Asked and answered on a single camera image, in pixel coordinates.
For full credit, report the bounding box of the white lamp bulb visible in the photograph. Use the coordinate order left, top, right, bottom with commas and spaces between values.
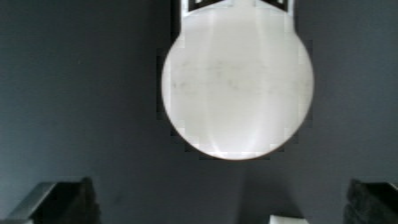
161, 0, 314, 160

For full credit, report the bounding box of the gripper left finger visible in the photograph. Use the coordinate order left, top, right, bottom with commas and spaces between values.
1, 177, 97, 224

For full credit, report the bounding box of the white U-shaped fence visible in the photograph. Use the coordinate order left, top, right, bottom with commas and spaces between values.
268, 215, 309, 224

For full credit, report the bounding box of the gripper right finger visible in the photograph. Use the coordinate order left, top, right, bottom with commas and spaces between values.
343, 179, 398, 224

